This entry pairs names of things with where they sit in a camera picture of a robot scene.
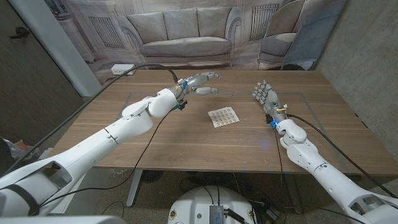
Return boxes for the black power strip cord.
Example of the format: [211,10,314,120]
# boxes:
[105,71,128,83]

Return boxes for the white table leg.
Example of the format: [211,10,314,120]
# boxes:
[126,169,144,208]

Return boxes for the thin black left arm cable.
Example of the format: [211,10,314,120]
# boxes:
[39,110,174,208]

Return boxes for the dark wooden door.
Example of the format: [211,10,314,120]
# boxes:
[0,0,85,147]

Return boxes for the black door handle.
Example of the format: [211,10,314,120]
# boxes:
[9,27,31,40]

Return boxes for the person's black trouser leg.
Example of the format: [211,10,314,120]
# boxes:
[0,138,16,175]

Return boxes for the black power adapter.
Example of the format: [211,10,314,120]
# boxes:
[264,207,280,222]

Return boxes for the grey table leg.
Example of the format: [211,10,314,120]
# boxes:
[284,172,304,215]

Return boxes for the white power strip box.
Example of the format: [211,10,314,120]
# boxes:
[111,63,137,76]

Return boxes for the grey sneakers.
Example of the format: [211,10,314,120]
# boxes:
[4,138,40,158]

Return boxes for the printed sofa room backdrop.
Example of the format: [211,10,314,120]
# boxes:
[43,0,348,85]

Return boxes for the black cable connector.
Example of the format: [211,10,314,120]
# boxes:
[223,208,246,224]

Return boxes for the black rounded object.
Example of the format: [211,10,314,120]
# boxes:
[281,63,307,71]

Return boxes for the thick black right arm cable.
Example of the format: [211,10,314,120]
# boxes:
[285,113,398,199]

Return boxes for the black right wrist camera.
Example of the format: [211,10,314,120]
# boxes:
[265,114,277,129]

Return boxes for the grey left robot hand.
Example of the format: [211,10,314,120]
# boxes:
[175,72,223,101]

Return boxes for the postage stamp sheet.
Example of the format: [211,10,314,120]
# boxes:
[207,106,241,128]

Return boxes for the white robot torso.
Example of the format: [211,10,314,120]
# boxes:
[167,185,259,224]

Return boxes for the silver finned box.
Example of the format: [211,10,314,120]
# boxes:
[208,204,225,224]

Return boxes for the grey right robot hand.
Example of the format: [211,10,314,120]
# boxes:
[252,80,289,124]

